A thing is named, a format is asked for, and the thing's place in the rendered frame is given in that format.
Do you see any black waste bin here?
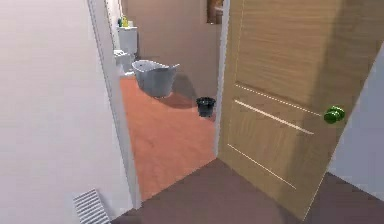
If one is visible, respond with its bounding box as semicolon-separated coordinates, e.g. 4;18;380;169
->
195;96;217;118

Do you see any grey laundry basket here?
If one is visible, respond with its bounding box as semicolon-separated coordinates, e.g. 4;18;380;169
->
131;59;181;99

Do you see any light wooden room door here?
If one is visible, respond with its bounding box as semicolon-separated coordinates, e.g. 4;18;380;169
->
217;0;384;222

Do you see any white toilet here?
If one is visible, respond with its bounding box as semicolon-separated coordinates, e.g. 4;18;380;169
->
113;26;139;78

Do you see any white floor vent grille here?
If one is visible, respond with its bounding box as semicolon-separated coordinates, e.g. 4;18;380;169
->
72;188;112;224

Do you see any green round door knob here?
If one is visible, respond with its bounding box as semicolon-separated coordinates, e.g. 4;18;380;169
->
323;105;346;125

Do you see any brown framed wall picture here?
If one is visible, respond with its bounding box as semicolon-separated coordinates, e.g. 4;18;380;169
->
206;0;224;25

